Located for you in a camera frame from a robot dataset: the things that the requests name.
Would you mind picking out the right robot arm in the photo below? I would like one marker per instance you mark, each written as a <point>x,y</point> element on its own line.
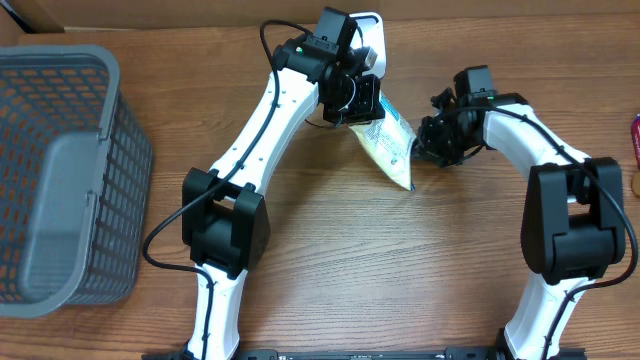
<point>575,235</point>

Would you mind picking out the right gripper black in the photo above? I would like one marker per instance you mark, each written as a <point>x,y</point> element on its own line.
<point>424,147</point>

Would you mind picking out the white tube gold cap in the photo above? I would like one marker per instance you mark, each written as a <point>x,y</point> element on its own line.
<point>635,184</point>

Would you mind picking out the yellow snack bag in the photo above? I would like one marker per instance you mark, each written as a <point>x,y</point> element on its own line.
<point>388,142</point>

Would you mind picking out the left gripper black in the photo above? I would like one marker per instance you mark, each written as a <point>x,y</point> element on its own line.
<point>370,106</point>

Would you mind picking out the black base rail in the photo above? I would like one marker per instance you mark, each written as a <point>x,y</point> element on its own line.
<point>450,353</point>

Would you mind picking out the grey plastic shopping basket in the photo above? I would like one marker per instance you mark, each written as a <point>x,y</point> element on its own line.
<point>75,178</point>

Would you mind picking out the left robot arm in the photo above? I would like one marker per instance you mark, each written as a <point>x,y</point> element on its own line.
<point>337,66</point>

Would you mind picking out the red purple Carefree pad pack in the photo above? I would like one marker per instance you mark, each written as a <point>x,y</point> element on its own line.
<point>635,136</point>

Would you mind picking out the white barcode scanner stand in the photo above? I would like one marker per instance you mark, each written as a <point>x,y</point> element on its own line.
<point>370,33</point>

